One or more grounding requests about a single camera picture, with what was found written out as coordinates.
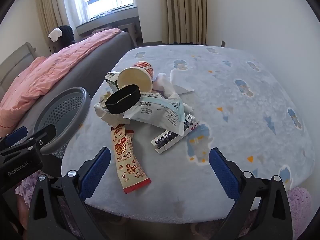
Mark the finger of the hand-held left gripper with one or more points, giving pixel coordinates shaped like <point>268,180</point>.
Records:
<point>46,133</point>
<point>15,134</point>

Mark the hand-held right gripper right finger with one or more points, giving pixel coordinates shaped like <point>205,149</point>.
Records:
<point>223,175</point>

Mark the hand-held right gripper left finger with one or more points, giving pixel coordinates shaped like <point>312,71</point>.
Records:
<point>96,172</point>

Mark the grey perforated waste basket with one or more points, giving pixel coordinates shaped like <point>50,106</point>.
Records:
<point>62,105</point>

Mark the red and cream snack wrapper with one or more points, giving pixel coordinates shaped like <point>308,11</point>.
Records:
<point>127,162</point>

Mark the white paper wrapper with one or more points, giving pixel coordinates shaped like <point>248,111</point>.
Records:
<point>105,115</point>

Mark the blue and white card box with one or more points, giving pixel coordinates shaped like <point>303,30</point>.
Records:
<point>167,140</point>

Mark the black elastic band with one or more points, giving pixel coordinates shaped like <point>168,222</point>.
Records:
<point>125,106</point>

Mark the green and white small box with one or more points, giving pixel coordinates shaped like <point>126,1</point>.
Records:
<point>111,80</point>

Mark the white face mask packet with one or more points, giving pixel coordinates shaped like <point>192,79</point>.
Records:
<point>160,112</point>

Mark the white tissue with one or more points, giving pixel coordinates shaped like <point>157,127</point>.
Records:
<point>180,82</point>
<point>162,85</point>

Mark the red patterned paper cup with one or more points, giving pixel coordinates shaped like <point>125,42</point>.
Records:
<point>140,78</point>

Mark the person's left hand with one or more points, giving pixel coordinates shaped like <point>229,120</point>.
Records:
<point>22,212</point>

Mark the light blue printed blanket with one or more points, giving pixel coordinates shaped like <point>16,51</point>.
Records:
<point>225,130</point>

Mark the pink quilt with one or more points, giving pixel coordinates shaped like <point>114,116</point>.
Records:
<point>50,72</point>

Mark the grey headboard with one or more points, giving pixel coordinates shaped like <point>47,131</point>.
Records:
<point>15,57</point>

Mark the purple fluffy rug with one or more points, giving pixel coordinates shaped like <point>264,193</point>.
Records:
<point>298,200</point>

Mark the grey bed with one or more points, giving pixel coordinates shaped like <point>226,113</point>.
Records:
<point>100,62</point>

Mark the chair with black clothing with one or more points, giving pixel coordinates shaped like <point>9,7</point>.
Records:
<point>67,37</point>

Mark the white cloth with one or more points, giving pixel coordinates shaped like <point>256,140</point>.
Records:
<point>55,33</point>

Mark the beige curtain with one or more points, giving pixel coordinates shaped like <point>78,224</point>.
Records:
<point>50,10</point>
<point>185,10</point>

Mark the grey window sill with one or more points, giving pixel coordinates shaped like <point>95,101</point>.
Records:
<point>110,17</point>

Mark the white sheer curtain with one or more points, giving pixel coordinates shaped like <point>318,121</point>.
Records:
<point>80,2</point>

